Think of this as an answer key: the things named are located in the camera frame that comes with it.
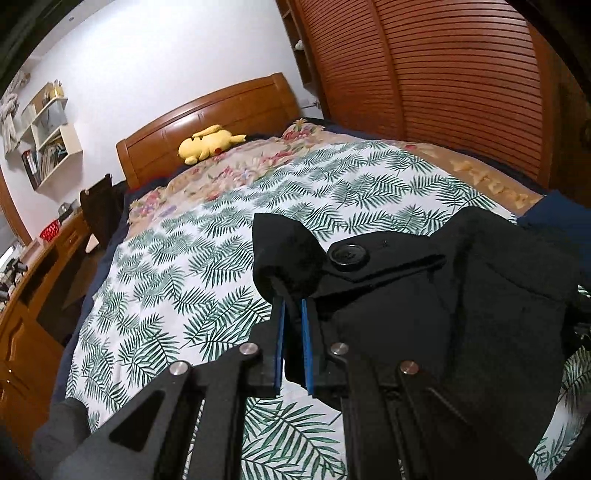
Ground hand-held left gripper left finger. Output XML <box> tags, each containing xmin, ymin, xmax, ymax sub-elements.
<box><xmin>60</xmin><ymin>295</ymin><xmax>287</xmax><ymax>480</ymax></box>

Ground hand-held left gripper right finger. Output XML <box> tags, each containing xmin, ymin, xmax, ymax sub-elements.
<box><xmin>301</xmin><ymin>298</ymin><xmax>539</xmax><ymax>480</ymax></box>

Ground black double-breasted coat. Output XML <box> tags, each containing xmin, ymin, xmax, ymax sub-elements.
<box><xmin>252</xmin><ymin>205</ymin><xmax>585</xmax><ymax>462</ymax></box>

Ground bed with leaf-pattern sheet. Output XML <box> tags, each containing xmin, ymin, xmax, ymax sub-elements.
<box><xmin>65</xmin><ymin>138</ymin><xmax>591</xmax><ymax>480</ymax></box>

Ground navy blue bedsheet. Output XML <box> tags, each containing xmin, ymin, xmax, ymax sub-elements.
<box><xmin>51</xmin><ymin>117</ymin><xmax>583</xmax><ymax>402</ymax></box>

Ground floral quilt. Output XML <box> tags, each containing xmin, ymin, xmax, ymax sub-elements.
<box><xmin>127</xmin><ymin>120</ymin><xmax>333</xmax><ymax>227</ymax></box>

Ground tan patterned blanket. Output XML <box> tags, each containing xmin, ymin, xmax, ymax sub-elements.
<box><xmin>397</xmin><ymin>141</ymin><xmax>548</xmax><ymax>210</ymax></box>

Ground wooden door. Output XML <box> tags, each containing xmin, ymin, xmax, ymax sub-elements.
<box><xmin>551</xmin><ymin>41</ymin><xmax>591</xmax><ymax>208</ymax></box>

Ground yellow plush toy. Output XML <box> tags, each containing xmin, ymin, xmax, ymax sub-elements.
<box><xmin>178</xmin><ymin>124</ymin><xmax>247</xmax><ymax>166</ymax></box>

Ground dark wooden chair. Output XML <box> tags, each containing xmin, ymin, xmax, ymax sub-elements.
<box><xmin>79</xmin><ymin>174</ymin><xmax>127</xmax><ymax>250</ymax></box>

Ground dark grey folded garment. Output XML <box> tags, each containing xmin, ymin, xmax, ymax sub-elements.
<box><xmin>32</xmin><ymin>397</ymin><xmax>93</xmax><ymax>480</ymax></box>

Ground wooden bed headboard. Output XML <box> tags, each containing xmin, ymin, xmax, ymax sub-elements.
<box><xmin>115</xmin><ymin>72</ymin><xmax>303</xmax><ymax>190</ymax></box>

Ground wooden desk with cabinets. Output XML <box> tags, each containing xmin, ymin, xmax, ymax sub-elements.
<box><xmin>0</xmin><ymin>210</ymin><xmax>100</xmax><ymax>462</ymax></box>

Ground row of books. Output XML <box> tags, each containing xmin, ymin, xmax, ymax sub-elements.
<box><xmin>21</xmin><ymin>143</ymin><xmax>68</xmax><ymax>185</ymax></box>

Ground wooden louvered wardrobe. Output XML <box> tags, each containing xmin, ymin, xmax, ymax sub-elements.
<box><xmin>277</xmin><ymin>0</ymin><xmax>568</xmax><ymax>190</ymax></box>

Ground white hanging cloth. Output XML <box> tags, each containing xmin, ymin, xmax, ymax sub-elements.
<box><xmin>0</xmin><ymin>83</ymin><xmax>21</xmax><ymax>153</ymax></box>

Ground white wall shelf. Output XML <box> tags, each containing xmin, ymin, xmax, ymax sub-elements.
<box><xmin>11</xmin><ymin>80</ymin><xmax>84</xmax><ymax>190</ymax></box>

